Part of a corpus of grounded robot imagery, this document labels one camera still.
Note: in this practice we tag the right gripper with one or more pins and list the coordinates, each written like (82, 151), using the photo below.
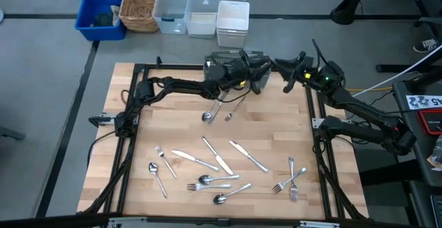
(300, 73)

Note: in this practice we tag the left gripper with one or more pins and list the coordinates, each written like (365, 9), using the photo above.
(238, 72)

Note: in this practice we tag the silver fork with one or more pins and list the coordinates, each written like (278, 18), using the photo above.
(165, 160)
(214, 186)
(279, 187)
(293, 190)
(235, 108)

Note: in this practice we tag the silver table knife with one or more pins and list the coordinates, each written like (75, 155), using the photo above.
(186, 156)
(217, 108)
(247, 155)
(221, 160)

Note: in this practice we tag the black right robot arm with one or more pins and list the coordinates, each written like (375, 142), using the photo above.
(362, 112)

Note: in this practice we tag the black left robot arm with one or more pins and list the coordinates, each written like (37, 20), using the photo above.
(179, 84)

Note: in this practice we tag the grey mesh cutlery basket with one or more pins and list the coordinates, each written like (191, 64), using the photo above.
(209, 69)

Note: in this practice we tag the white plastic bin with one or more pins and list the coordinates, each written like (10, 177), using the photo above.
(233, 14)

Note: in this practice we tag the clear plastic bin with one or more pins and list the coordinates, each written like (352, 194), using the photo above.
(203, 24)

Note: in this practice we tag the black floor stand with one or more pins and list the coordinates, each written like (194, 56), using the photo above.
(348, 3)

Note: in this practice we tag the black desk foot bar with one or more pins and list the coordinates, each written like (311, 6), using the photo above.
(397, 68)

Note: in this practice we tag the clear bin with blue latch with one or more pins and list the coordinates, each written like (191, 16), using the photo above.
(172, 3)

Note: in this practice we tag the white printed paper label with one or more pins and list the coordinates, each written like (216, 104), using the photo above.
(423, 102)

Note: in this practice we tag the wicker basket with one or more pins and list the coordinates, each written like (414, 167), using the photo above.
(138, 7)

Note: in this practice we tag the person's shoe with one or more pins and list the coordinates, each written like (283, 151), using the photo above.
(426, 45)

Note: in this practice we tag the red framed device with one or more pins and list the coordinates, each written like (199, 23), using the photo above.
(430, 121)

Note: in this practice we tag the silver mounting plate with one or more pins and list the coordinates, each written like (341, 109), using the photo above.
(319, 225)
(127, 224)

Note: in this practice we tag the black desk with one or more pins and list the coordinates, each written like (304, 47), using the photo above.
(419, 159)

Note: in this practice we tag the black bundle in bin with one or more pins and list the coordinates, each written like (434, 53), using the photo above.
(103, 20)

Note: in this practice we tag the grey crumpled bag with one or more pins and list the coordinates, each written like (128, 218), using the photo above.
(436, 155)

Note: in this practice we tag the blue plastic bin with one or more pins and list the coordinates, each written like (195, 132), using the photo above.
(96, 3)

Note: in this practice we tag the black laptop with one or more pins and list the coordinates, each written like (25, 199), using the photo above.
(436, 210)

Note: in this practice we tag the black crossbar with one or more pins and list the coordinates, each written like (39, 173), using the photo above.
(69, 222)

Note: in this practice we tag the grey chair foot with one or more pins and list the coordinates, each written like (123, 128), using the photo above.
(12, 133)

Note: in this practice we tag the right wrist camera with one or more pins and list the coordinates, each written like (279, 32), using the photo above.
(304, 58)

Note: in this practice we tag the silver metal bracket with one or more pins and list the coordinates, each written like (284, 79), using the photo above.
(107, 118)
(316, 123)

